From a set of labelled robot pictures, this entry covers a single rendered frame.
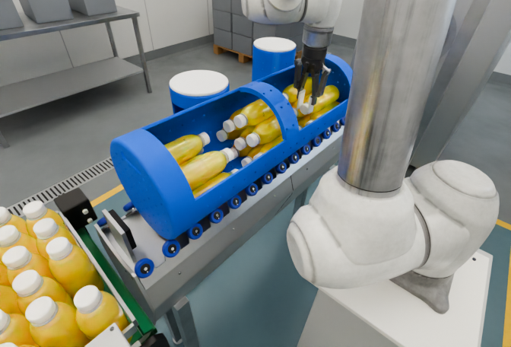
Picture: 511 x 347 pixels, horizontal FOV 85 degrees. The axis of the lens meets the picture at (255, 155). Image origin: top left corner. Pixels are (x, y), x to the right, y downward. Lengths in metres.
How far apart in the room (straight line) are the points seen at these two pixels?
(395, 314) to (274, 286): 1.16
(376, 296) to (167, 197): 0.49
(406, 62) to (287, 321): 1.52
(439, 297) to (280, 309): 1.12
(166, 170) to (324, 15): 0.60
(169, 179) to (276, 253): 1.37
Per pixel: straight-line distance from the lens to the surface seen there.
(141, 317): 0.80
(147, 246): 0.85
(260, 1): 0.81
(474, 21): 1.59
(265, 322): 1.72
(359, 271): 0.50
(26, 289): 0.68
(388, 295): 0.73
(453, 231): 0.59
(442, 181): 0.59
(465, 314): 0.78
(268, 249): 1.92
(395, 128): 0.41
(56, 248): 0.71
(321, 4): 0.88
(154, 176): 0.62
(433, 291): 0.75
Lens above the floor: 1.61
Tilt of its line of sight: 39 degrees down
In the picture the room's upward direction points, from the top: 3 degrees clockwise
